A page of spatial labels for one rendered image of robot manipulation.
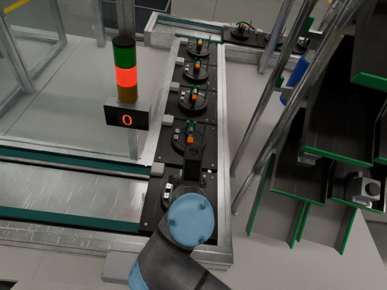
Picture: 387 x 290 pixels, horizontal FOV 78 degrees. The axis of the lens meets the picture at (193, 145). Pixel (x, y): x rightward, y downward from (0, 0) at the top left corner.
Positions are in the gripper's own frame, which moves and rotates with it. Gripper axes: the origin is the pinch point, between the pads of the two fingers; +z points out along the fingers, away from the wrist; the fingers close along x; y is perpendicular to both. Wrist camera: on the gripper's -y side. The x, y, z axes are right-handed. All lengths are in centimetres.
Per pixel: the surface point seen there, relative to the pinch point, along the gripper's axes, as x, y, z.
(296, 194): 26.8, -1.2, -14.3
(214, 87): 10, -40, 51
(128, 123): -18.5, -13.2, -3.0
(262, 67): 44, -66, 84
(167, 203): -4.7, 9.6, 3.3
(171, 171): -4.7, 1.0, 13.8
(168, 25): -23, -93, 106
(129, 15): -17.7, -34.8, -20.4
